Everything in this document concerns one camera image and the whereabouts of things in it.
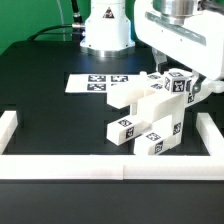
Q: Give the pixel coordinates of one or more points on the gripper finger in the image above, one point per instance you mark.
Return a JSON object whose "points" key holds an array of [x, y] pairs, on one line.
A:
{"points": [[197, 80], [160, 60]]}

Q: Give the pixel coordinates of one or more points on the white chair seat part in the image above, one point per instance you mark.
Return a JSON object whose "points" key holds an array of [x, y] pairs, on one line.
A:
{"points": [[163, 123]]}

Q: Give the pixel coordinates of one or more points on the white chair back part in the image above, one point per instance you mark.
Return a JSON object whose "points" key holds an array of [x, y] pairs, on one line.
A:
{"points": [[129, 93]]}

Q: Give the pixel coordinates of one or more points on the white tagged cube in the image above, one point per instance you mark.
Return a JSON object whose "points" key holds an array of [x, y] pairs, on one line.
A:
{"points": [[177, 82]]}

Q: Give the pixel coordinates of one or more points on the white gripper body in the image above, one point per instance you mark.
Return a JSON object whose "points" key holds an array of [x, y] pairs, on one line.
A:
{"points": [[197, 44]]}

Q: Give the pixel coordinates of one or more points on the white U-shaped fence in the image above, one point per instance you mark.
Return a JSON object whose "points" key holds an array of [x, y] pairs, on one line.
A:
{"points": [[93, 167]]}

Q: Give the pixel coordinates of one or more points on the white chair side bar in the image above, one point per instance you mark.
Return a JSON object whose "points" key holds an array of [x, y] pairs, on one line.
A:
{"points": [[8, 124]]}

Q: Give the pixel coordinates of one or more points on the white base tag plate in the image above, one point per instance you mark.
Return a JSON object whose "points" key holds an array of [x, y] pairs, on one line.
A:
{"points": [[96, 83]]}

